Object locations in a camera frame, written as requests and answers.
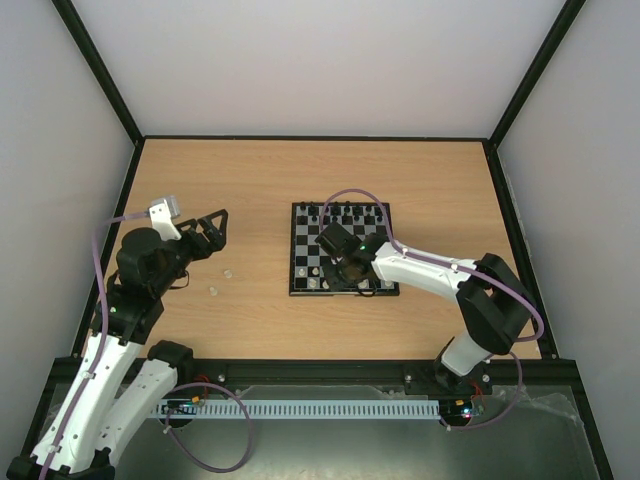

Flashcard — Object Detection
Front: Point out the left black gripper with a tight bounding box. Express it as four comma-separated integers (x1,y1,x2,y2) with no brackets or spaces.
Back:
155,209,230,295

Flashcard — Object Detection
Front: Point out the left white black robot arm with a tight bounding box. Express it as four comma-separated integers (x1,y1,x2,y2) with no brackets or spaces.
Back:
6,205,228,479

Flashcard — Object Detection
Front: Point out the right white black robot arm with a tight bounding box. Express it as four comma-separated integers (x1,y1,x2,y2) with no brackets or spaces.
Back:
316,222,537,393

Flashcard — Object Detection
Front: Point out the circuit board with leds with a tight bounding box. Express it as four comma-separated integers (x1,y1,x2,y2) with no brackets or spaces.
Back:
439,395,487,419

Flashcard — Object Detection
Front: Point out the black and white chessboard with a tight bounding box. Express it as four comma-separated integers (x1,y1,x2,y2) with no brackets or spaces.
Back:
289,201,400,297

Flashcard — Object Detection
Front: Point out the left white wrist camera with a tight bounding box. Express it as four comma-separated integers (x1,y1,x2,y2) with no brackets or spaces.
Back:
148,195,181,241

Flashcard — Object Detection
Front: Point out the white slotted cable duct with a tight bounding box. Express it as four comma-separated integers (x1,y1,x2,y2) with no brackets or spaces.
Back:
149,399,441,420

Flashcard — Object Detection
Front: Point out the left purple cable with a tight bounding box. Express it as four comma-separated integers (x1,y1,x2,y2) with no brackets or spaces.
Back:
37,208,254,480

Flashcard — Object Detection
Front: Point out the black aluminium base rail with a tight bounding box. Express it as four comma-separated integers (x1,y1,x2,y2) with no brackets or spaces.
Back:
44,357,584,399

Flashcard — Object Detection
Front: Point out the black frame post left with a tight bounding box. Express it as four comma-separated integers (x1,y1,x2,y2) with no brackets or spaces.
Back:
52,0,144,146

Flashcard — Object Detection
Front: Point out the black frame post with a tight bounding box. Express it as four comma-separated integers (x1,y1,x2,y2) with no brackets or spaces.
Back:
488,0,586,146
52,0,144,146

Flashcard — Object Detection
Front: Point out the black frame post right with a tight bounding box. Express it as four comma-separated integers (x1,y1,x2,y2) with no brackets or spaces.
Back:
488,0,586,146

